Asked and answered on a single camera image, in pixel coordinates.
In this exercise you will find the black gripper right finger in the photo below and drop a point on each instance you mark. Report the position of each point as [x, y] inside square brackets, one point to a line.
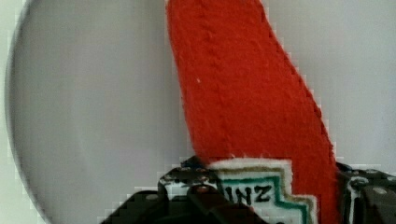
[366, 196]

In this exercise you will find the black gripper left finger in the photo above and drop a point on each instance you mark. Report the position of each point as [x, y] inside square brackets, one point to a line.
[188, 194]

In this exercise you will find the red plush ketchup bottle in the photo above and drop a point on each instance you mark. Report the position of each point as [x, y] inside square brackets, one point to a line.
[250, 116]

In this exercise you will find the grey round plate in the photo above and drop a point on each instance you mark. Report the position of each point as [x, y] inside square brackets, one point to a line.
[93, 105]

